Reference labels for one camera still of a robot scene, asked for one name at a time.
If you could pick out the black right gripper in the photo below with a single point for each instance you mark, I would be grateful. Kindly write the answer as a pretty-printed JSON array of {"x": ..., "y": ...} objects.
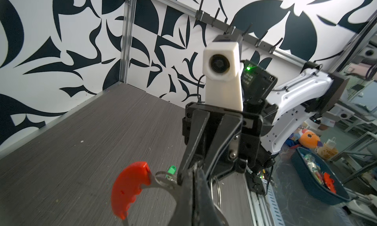
[{"x": 219, "y": 141}]

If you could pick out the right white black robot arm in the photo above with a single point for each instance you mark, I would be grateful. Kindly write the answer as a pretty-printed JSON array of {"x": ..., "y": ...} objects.
[{"x": 283, "y": 109}]

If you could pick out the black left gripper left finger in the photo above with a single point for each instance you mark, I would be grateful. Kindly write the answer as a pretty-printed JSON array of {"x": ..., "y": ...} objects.
[{"x": 185, "y": 206}]

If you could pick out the black wall hook rail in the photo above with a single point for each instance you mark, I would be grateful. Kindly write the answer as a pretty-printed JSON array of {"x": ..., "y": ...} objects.
[{"x": 252, "y": 22}]

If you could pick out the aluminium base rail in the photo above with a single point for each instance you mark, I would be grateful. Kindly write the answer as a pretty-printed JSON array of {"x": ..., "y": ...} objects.
[{"x": 262, "y": 201}]

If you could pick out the blue bin with items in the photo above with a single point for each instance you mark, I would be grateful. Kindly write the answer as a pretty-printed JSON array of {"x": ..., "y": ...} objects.
[{"x": 318, "y": 178}]

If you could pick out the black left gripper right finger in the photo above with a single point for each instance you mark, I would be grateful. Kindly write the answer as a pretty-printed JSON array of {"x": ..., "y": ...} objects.
[{"x": 206, "y": 214}]

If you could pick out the green tagged key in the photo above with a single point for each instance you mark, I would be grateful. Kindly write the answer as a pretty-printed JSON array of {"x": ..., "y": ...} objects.
[{"x": 171, "y": 172}]

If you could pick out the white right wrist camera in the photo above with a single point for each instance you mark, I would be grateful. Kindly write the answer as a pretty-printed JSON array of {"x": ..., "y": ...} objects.
[{"x": 223, "y": 76}]

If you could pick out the orange plush toy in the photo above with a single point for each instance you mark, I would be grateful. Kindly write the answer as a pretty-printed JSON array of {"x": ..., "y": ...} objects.
[{"x": 309, "y": 139}]

